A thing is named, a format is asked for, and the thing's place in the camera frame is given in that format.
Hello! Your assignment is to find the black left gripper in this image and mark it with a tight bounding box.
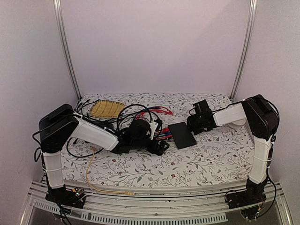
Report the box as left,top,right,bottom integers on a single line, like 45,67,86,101
132,137,170,156

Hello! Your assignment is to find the black network switch box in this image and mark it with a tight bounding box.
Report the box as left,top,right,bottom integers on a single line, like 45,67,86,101
168,122,197,150

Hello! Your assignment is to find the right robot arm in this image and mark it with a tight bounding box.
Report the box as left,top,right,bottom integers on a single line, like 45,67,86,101
187,94,280,204

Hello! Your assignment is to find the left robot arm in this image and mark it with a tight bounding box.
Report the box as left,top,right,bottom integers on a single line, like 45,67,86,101
32,104,169,203

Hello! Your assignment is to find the white ceramic bowl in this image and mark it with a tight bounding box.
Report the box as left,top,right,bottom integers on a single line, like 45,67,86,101
228,119,246,129

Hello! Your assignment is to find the floral patterned table cloth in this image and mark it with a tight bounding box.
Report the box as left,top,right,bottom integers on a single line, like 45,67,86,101
48,92,262,188

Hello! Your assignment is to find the yellow woven mat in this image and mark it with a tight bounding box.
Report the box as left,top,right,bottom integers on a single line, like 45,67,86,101
90,100,125,118

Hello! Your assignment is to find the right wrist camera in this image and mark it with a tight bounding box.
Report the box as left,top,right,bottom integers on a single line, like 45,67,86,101
193,100,211,114

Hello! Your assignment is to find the red ethernet cable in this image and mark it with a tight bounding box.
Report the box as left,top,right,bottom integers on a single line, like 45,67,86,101
135,106,174,141

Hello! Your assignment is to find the blue ethernet cable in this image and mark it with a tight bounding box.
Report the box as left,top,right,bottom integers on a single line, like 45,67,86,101
131,105,173,139

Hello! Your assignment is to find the yellow ethernet cable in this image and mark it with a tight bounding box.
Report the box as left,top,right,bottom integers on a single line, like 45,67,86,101
85,145,135,196

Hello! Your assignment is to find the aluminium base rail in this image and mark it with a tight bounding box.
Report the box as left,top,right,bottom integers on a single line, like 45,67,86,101
20,180,293,225

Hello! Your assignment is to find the right aluminium frame post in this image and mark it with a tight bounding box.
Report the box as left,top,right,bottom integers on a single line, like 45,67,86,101
230,0,257,101

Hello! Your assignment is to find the aluminium frame post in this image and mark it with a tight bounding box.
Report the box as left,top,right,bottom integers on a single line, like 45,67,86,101
53,0,82,99
230,0,257,101

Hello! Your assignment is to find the left aluminium frame post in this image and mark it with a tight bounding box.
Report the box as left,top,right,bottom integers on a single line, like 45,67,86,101
53,0,82,99

